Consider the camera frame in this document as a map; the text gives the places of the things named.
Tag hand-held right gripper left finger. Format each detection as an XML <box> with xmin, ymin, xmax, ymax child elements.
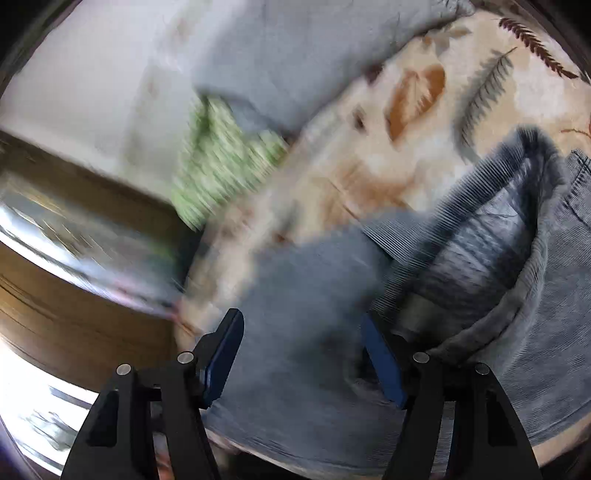
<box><xmin>60</xmin><ymin>308</ymin><xmax>245</xmax><ymax>480</ymax></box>

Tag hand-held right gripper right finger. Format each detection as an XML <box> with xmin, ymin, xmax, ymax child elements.
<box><xmin>360</xmin><ymin>311</ymin><xmax>543</xmax><ymax>480</ymax></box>

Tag grey corduroy pants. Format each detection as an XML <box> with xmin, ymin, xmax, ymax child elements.
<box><xmin>201</xmin><ymin>127</ymin><xmax>591</xmax><ymax>476</ymax></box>

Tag wooden wardrobe with glass panels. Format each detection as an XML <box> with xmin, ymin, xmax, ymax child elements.
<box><xmin>0</xmin><ymin>129</ymin><xmax>204</xmax><ymax>476</ymax></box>

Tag green patterned cloth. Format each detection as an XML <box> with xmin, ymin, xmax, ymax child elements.
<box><xmin>172</xmin><ymin>95</ymin><xmax>289</xmax><ymax>232</ymax></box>

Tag leaf print blanket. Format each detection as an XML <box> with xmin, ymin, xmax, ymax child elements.
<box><xmin>175</xmin><ymin>9</ymin><xmax>591</xmax><ymax>462</ymax></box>

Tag grey quilt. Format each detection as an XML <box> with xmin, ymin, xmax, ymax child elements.
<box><xmin>191</xmin><ymin>0</ymin><xmax>476</xmax><ymax>139</ymax></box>

